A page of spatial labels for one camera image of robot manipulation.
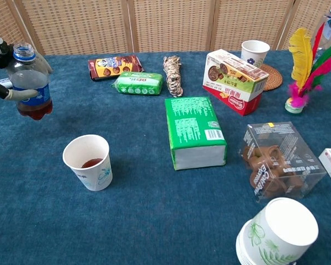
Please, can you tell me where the Pepsi cola plastic bottle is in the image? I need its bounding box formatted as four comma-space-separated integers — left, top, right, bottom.
6, 43, 54, 121

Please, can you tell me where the red green biscuit box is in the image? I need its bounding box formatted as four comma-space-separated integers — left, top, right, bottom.
202, 49, 270, 116

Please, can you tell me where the brown cookie packet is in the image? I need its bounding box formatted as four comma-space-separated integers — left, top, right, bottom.
88, 55, 145, 81

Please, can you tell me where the beige braided rope bundle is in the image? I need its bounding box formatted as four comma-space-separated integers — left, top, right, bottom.
162, 55, 184, 98

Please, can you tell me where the green tissue pack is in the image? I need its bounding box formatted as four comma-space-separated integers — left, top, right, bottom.
164, 96, 228, 171

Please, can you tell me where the green snack packet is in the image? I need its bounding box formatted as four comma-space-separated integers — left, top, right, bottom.
111, 71, 164, 96

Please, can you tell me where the paper cup with blue print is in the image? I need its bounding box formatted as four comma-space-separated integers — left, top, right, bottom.
62, 134, 113, 192

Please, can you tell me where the round woven rattan coaster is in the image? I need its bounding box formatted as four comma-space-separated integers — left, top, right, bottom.
258, 63, 284, 92

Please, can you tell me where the blue carpet table cover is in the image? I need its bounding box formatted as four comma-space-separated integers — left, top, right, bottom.
0, 50, 331, 265

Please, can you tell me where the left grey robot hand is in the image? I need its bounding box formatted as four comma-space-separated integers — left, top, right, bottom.
0, 36, 54, 100

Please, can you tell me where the paper cup with flower print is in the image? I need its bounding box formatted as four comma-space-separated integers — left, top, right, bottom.
241, 40, 271, 68

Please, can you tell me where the colourful feather shuttlecock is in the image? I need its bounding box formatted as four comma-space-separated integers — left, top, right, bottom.
285, 22, 331, 114

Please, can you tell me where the rattan folding screen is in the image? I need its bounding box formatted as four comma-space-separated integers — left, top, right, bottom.
0, 0, 331, 57

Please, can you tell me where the leaf print paper cup stack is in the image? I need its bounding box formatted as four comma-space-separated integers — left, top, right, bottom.
235, 197, 319, 265

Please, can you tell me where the clear box of coffee capsules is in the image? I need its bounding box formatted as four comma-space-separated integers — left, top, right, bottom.
239, 121, 327, 204

